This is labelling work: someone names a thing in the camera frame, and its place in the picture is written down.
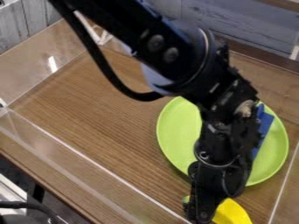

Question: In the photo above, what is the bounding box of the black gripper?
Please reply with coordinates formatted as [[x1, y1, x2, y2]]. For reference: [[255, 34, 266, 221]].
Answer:
[[184, 143, 251, 224]]

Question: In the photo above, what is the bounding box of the black floor cable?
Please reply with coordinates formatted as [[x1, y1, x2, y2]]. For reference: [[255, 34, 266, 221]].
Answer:
[[0, 200, 60, 224]]

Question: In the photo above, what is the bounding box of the clear acrylic corner bracket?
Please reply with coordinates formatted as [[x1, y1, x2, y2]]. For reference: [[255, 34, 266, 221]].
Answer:
[[75, 10, 114, 46]]

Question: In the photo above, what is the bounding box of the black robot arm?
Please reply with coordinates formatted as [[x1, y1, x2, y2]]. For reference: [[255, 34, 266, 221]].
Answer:
[[50, 0, 263, 224]]

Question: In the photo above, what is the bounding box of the blue star-shaped block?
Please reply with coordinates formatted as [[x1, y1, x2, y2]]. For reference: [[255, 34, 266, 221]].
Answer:
[[251, 103, 275, 160]]

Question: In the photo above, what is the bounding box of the clear acrylic front wall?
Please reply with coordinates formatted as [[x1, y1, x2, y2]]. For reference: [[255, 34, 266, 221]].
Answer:
[[0, 101, 190, 224]]

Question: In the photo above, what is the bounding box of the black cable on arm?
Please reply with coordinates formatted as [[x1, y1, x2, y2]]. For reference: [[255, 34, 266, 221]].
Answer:
[[48, 0, 164, 102]]

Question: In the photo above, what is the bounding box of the green plate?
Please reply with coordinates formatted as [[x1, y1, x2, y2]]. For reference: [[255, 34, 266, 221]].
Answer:
[[156, 97, 290, 186]]

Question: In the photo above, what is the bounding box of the yellow toy banana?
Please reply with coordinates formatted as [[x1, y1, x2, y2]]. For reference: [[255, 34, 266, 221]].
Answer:
[[190, 199, 254, 224]]

